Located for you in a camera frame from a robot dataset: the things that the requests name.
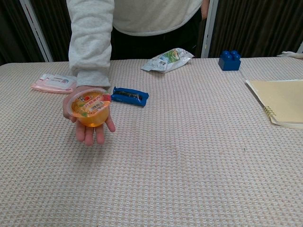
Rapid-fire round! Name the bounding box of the person right hand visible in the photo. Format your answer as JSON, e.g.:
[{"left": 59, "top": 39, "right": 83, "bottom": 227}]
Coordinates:
[{"left": 62, "top": 85, "right": 116, "bottom": 147}]

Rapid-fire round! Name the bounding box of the person grey sleeved right arm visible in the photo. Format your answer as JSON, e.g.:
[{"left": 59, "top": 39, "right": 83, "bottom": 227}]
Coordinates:
[{"left": 68, "top": 0, "right": 115, "bottom": 88}]

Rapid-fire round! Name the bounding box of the cream spiral notebook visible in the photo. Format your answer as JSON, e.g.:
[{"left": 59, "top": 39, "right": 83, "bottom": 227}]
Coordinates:
[{"left": 245, "top": 79, "right": 303, "bottom": 130}]

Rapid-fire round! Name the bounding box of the blue snack bar wrapper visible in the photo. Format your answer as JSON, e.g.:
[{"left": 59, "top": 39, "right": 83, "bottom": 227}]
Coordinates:
[{"left": 110, "top": 86, "right": 150, "bottom": 108}]

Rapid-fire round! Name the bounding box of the person left hand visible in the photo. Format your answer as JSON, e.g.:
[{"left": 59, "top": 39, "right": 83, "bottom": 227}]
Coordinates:
[{"left": 200, "top": 0, "right": 211, "bottom": 20}]

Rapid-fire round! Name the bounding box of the beige woven tablecloth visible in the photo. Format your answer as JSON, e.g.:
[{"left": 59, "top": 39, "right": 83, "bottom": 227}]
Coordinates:
[{"left": 0, "top": 56, "right": 303, "bottom": 227}]

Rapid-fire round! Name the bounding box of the person torso white top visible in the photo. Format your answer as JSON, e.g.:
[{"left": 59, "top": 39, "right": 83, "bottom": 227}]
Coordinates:
[{"left": 110, "top": 0, "right": 205, "bottom": 61}]

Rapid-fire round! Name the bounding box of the dark curtain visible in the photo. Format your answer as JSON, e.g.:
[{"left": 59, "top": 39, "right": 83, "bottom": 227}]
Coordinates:
[
  {"left": 209, "top": 0, "right": 303, "bottom": 59},
  {"left": 0, "top": 0, "right": 72, "bottom": 66}
]

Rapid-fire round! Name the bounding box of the white green snack bag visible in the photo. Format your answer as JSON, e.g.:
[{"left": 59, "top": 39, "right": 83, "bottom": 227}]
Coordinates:
[{"left": 140, "top": 47, "right": 195, "bottom": 74}]

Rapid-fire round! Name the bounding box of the pink wet wipes pack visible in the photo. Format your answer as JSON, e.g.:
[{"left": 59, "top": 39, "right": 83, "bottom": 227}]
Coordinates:
[{"left": 30, "top": 73, "right": 78, "bottom": 94}]

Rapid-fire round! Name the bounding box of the orange jelly cup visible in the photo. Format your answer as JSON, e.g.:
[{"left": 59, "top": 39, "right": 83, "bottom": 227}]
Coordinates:
[{"left": 67, "top": 88, "right": 112, "bottom": 128}]

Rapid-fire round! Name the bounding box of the grey metal frame post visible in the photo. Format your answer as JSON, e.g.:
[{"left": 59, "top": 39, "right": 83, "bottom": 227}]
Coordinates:
[
  {"left": 19, "top": 0, "right": 53, "bottom": 63},
  {"left": 200, "top": 0, "right": 219, "bottom": 59}
]

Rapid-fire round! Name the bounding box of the blue toy building block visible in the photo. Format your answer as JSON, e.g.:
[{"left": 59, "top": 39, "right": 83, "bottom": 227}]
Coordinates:
[{"left": 218, "top": 50, "right": 242, "bottom": 72}]

